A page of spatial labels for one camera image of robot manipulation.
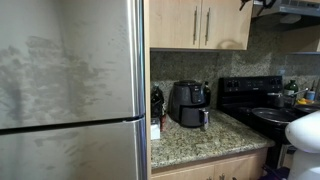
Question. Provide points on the light wood cabinet door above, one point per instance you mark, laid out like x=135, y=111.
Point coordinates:
x=230, y=23
x=173, y=23

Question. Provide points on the dark robot base platform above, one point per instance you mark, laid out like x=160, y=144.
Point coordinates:
x=275, y=173

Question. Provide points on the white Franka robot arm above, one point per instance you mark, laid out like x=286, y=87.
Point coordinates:
x=305, y=140

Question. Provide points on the light wood base cabinet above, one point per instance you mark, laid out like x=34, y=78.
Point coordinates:
x=213, y=168

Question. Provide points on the small steel freezer door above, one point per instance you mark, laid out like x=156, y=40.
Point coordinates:
x=66, y=153

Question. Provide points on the range hood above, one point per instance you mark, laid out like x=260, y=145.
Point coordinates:
x=293, y=10

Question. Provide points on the dark olive oil bottle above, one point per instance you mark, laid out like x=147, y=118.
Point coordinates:
x=207, y=91

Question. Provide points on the green glass bottle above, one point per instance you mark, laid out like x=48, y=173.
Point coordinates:
x=291, y=87

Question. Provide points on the black electric stove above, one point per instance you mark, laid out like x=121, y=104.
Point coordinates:
x=246, y=100

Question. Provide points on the silver cooking pot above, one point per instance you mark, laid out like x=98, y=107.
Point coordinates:
x=275, y=100

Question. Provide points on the blue and white container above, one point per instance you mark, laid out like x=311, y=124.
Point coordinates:
x=310, y=95

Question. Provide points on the black frying pan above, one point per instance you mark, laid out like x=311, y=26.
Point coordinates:
x=271, y=115

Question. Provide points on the small yellow item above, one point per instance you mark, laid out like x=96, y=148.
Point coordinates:
x=304, y=101

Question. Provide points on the black air fryer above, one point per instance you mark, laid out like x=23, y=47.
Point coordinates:
x=186, y=103

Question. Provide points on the tall light wood side panel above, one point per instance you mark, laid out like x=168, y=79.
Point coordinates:
x=147, y=66

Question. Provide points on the dark shallow pan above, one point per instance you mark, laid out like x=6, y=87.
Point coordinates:
x=308, y=108

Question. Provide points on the dark sauce bottle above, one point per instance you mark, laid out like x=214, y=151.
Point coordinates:
x=157, y=100

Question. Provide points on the small red bottle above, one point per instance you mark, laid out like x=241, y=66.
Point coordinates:
x=163, y=121

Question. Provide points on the small white box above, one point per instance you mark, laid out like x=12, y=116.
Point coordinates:
x=155, y=130

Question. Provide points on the light wood wall cabinet body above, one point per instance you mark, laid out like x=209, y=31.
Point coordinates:
x=200, y=49

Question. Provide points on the light wood side wall cabinet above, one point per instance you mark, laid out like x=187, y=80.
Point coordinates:
x=303, y=43

